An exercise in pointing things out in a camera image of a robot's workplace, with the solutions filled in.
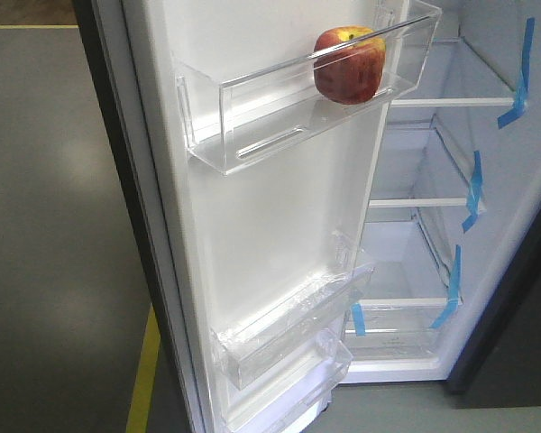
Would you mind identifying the clear middle door bin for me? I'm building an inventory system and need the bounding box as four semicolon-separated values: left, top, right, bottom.
212;263;374;390

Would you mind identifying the clear crisper drawer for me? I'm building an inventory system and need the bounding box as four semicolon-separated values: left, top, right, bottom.
344;299;445;361

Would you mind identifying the blue tape strip lower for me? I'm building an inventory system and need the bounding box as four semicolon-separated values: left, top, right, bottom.
430;244;462;329

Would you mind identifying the blue tape strip drawer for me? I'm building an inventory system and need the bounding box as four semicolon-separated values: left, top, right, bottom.
351;302;366;336

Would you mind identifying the blue tape strip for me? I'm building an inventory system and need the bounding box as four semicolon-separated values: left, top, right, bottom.
430;244;462;329
462;151;483;233
497;17;536;129

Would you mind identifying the fridge door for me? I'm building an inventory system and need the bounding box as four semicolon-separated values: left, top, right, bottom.
71;0;443;433

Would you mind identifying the dark fridge body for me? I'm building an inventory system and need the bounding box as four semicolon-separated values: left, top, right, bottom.
318;1;541;432

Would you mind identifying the red yellow apple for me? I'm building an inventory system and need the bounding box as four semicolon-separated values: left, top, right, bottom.
314;37;386;105

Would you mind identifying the blue tape strip middle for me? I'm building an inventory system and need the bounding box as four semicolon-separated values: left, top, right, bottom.
462;151;483;233

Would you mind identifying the clear upper door bin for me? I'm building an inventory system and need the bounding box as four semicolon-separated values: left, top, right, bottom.
176;1;442;175

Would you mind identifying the clear door bin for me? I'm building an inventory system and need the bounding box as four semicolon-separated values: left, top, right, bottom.
176;1;442;175
212;263;374;390
221;328;352;432

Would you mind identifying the blue tape strip top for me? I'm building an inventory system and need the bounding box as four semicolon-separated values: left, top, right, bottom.
497;17;536;129

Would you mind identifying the clear lower door bin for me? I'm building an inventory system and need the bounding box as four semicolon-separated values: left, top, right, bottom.
221;328;352;432

